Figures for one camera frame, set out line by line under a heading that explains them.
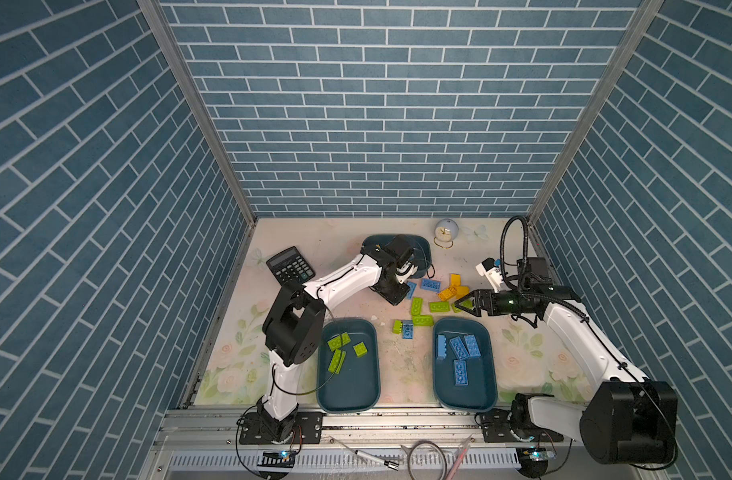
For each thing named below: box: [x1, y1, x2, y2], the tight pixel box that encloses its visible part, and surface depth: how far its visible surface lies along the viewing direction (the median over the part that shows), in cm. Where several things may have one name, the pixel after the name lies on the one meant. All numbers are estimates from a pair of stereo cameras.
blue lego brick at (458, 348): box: [450, 336, 470, 359], surface depth 88 cm
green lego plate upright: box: [410, 297, 423, 315], surface depth 98 cm
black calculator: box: [266, 246, 316, 285], surface depth 106 cm
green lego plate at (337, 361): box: [328, 349, 347, 375], surface depth 86 cm
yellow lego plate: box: [438, 286, 457, 301], surface depth 100 cm
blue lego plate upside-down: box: [420, 278, 441, 293], surface depth 102 cm
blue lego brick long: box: [437, 334, 446, 359], surface depth 86 cm
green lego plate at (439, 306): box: [429, 301, 451, 313], surface depth 98 cm
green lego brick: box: [327, 332, 351, 352], surface depth 88 cm
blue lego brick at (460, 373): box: [454, 360, 469, 386], surface depth 83 cm
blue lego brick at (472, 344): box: [464, 334, 481, 357], surface depth 88 cm
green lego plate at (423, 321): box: [413, 315, 434, 327], surface depth 95 cm
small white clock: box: [433, 218, 459, 249], surface depth 113 cm
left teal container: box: [317, 318, 345, 414], surface depth 82 cm
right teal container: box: [433, 316, 498, 412], surface depth 84 cm
